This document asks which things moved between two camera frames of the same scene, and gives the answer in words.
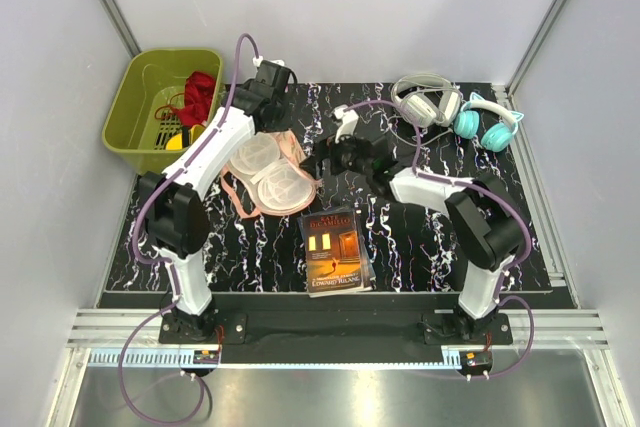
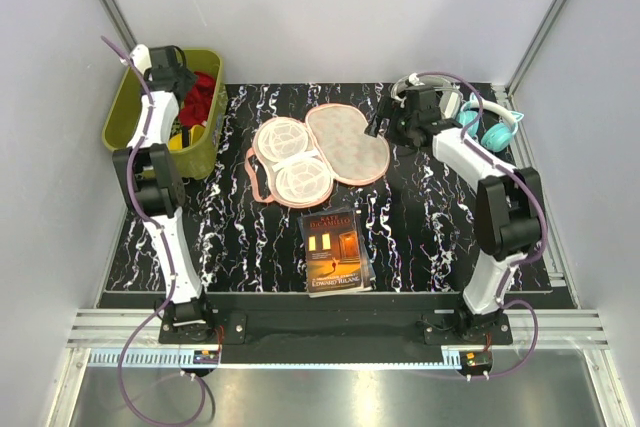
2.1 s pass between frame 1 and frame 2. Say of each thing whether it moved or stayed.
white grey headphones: stayed
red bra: stayed
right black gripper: moved
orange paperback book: stayed
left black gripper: moved
